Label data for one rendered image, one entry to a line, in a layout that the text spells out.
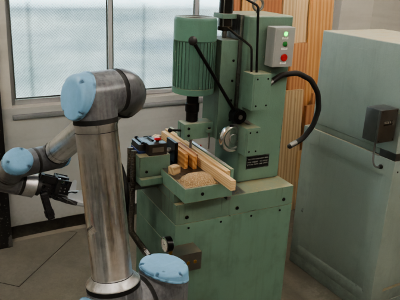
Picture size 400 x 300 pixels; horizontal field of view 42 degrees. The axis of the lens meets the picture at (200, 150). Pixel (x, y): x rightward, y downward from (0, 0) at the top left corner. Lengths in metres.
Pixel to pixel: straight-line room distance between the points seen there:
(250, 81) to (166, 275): 0.93
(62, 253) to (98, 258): 1.95
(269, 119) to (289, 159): 1.57
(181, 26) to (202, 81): 0.23
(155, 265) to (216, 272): 0.79
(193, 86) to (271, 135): 0.45
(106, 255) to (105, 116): 0.37
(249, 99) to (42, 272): 1.67
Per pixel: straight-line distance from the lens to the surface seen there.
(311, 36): 4.01
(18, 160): 1.81
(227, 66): 2.18
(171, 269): 1.57
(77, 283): 3.09
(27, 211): 3.52
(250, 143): 2.18
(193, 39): 2.00
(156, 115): 3.59
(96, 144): 1.34
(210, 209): 2.17
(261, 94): 2.15
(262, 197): 2.29
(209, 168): 2.12
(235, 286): 2.44
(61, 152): 1.78
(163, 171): 2.15
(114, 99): 1.35
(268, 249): 2.44
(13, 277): 3.21
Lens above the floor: 1.69
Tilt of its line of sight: 19 degrees down
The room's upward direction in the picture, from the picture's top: 3 degrees clockwise
